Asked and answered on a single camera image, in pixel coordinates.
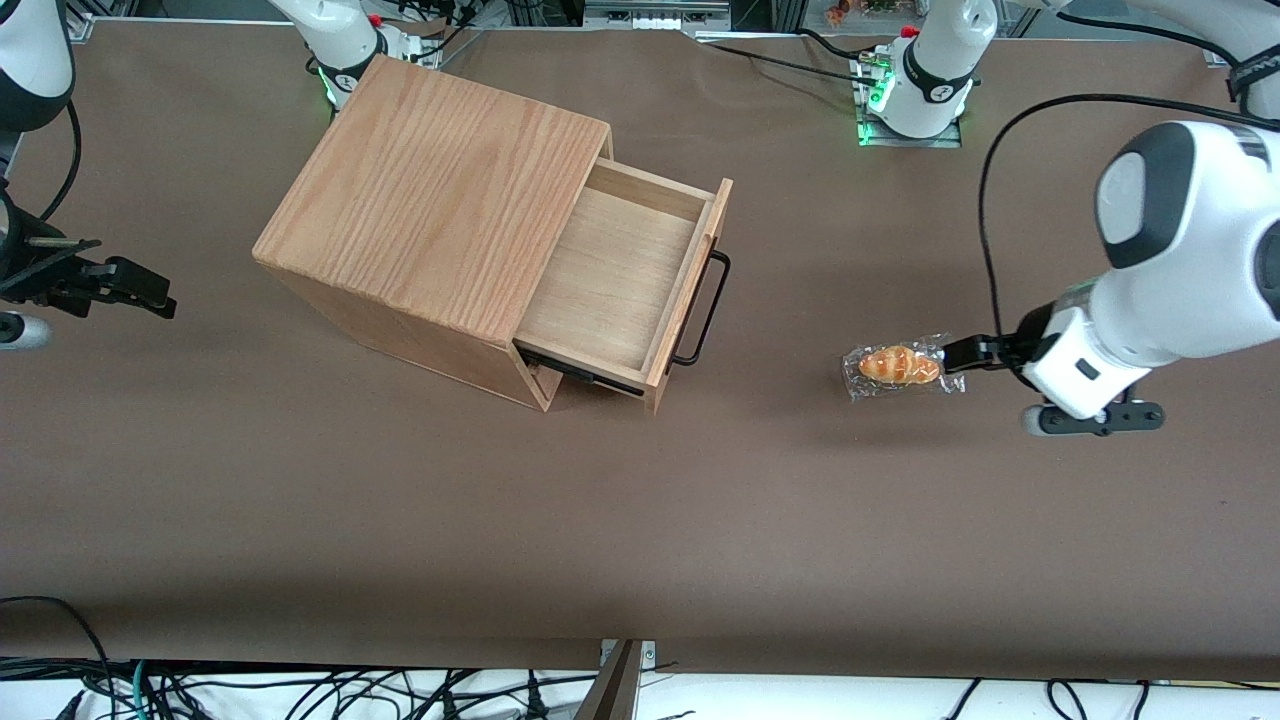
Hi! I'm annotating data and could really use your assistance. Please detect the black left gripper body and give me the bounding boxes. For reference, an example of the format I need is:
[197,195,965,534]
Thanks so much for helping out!
[994,302,1057,374]

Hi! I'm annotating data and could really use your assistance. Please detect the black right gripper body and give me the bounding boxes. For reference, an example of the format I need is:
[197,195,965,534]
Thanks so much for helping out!
[0,236,109,319]

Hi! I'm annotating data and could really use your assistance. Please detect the black metal drawer handle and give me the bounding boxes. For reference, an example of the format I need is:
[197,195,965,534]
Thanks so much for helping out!
[667,250,732,373]

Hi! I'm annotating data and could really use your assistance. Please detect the light wooden drawer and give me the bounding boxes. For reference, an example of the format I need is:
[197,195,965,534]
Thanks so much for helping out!
[515,158,734,416]

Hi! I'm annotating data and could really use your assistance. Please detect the wooden drawer cabinet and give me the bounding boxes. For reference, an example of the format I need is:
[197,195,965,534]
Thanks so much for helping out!
[252,54,614,414]

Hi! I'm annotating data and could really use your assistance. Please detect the bread roll in clear wrapper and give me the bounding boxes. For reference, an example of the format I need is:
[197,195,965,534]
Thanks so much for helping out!
[840,332,968,403]

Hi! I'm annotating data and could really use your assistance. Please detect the brown table mat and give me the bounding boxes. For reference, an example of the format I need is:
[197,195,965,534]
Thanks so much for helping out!
[0,18,1280,683]

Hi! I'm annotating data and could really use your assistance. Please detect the grey power strip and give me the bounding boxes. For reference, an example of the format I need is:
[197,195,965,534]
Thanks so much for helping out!
[583,0,733,31]

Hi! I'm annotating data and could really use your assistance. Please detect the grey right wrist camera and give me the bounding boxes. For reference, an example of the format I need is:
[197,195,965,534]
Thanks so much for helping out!
[0,312,53,351]

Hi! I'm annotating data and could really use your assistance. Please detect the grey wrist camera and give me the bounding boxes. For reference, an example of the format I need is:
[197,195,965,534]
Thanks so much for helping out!
[0,312,53,351]
[1021,399,1167,439]

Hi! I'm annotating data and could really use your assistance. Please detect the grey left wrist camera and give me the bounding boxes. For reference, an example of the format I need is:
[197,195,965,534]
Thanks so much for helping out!
[1021,399,1167,439]

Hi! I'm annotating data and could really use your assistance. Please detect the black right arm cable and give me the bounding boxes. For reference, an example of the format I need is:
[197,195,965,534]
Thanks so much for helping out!
[38,98,83,223]

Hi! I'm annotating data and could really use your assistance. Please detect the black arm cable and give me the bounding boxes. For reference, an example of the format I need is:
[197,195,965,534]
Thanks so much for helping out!
[38,98,83,223]
[978,93,1280,346]

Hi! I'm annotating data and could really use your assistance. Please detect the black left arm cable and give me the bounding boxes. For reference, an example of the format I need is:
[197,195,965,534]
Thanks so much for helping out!
[978,93,1280,346]

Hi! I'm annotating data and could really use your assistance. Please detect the black looped floor cable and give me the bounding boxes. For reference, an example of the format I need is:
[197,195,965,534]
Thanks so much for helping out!
[0,596,113,720]

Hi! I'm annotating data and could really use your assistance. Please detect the black power cable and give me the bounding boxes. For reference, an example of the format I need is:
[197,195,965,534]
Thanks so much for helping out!
[700,40,881,89]

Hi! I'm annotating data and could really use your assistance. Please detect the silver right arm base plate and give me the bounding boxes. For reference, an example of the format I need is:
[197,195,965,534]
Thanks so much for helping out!
[385,22,443,71]

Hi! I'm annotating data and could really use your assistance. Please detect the black drawer slide rail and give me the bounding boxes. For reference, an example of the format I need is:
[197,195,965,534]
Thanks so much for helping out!
[515,338,648,399]

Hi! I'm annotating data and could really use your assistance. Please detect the tangled black floor cables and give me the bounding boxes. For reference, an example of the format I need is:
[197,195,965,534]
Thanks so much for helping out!
[0,655,601,720]

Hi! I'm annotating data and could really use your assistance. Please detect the silver table edge bracket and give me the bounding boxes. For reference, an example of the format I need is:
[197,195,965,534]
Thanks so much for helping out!
[598,638,658,720]

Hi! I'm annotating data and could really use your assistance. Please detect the dark metal post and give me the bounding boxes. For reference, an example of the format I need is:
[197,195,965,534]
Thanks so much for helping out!
[575,640,641,720]

